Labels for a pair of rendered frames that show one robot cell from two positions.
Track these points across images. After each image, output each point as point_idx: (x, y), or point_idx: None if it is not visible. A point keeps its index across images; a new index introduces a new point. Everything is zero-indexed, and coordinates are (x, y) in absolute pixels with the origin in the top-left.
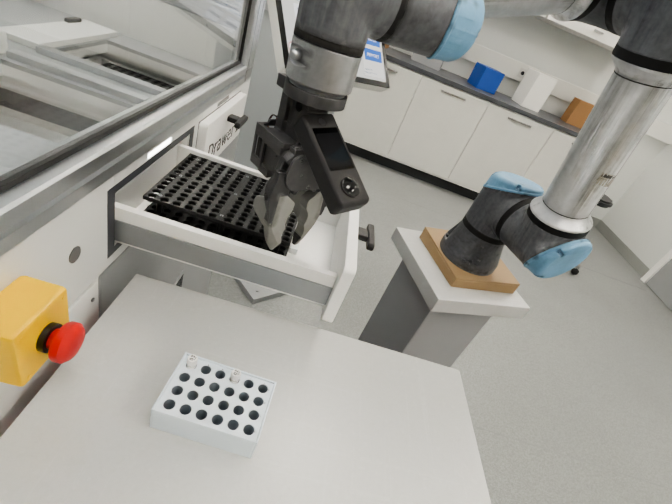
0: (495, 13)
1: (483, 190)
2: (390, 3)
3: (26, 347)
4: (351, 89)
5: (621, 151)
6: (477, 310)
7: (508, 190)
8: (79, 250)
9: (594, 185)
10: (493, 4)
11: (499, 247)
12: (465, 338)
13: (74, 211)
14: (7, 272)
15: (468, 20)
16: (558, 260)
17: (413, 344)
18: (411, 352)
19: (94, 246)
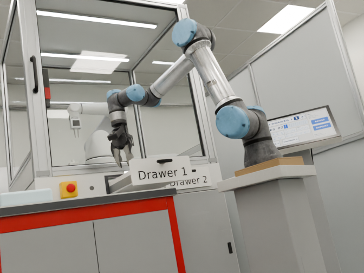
0: (171, 79)
1: None
2: (115, 99)
3: (64, 186)
4: (119, 117)
5: (202, 73)
6: (244, 181)
7: None
8: (93, 187)
9: (208, 88)
10: (167, 79)
11: (254, 144)
12: (278, 217)
13: (91, 175)
14: (71, 180)
15: (129, 89)
16: (219, 122)
17: (245, 232)
18: (249, 241)
19: (99, 190)
